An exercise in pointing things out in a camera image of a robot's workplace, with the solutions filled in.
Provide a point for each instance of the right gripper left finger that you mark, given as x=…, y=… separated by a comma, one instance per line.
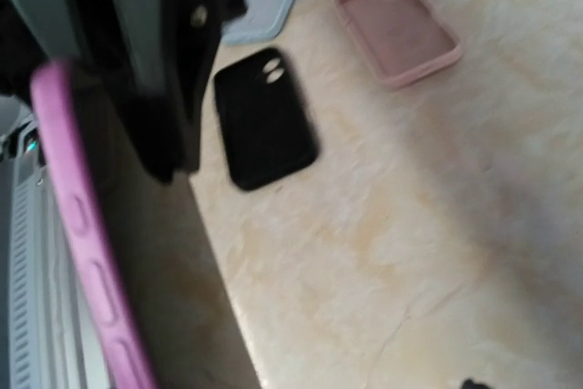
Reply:
x=154, y=58

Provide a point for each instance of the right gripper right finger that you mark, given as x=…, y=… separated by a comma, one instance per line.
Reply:
x=472, y=384

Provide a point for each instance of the pink phone case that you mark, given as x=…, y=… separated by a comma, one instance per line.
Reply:
x=402, y=41

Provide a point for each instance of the black phone case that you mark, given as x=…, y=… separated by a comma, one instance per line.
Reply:
x=265, y=129

